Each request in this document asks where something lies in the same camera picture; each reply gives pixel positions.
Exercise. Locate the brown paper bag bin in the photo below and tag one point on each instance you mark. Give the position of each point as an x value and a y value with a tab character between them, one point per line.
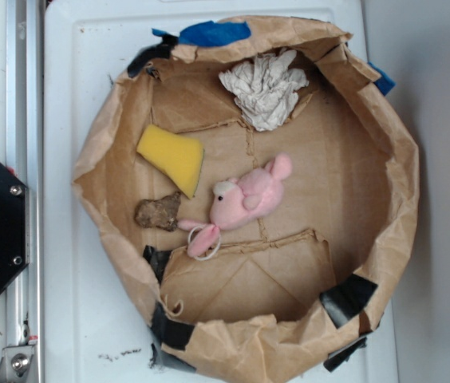
289	291

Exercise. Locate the yellow sponge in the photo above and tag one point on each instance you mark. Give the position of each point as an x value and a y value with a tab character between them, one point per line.
179	157

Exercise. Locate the brown rock lump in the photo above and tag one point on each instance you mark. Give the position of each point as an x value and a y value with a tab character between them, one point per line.
159	213

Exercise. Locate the crumpled white paper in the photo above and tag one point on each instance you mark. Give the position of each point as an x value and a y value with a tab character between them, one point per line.
265	88

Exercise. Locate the white plastic tray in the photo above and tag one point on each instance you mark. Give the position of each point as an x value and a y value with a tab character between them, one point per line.
93	332

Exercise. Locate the aluminium rail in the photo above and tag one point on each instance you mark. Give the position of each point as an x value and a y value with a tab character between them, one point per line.
24	154

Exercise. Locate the metal corner bracket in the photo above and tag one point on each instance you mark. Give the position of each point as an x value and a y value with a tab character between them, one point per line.
19	364

